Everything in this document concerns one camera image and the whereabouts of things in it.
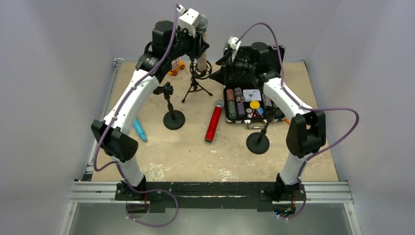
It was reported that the silver glitter microphone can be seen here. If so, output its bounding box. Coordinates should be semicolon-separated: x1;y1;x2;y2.
196;14;208;77

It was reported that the tripod shock mount stand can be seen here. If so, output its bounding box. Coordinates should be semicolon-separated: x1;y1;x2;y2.
181;60;213;103

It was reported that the clip microphone stand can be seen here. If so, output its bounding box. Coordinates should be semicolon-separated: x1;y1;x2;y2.
153;82;185;130
246;106;277;154

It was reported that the blue toy microphone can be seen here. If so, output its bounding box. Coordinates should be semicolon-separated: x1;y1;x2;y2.
133;117;148;142

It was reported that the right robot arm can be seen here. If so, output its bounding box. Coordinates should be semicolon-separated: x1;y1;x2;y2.
210;42;326;195

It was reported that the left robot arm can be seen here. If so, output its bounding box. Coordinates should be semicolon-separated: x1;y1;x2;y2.
91;21;209;193

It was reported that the red yellow toy block car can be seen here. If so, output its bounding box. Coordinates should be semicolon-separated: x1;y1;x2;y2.
168;59;185;76

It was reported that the white card deck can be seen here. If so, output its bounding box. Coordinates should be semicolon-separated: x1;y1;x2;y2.
242;89;262;102

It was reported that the black poker chip case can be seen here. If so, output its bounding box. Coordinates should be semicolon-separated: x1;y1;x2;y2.
221;45;285;124

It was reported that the yellow poker chip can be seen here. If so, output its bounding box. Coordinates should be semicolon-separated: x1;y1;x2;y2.
250;101;260;110

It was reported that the red glitter microphone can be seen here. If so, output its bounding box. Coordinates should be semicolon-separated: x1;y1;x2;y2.
205;100;224;143

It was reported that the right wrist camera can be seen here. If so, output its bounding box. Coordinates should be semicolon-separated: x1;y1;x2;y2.
228;36;241;62

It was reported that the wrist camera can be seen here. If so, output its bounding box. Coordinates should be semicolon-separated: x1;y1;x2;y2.
228;36;241;62
176;4;201;38

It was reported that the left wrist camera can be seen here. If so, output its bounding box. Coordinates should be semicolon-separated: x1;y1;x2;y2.
176;4;201;38

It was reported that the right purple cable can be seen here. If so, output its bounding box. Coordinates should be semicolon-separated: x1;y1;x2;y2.
238;22;360;195

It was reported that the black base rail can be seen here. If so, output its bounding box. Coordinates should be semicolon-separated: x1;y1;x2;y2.
69;181;353;215

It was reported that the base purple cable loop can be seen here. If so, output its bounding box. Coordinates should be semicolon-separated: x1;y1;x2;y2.
125;189;180;228

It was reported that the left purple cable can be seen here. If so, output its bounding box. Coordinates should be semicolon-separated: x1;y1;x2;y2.
93;3;181;195

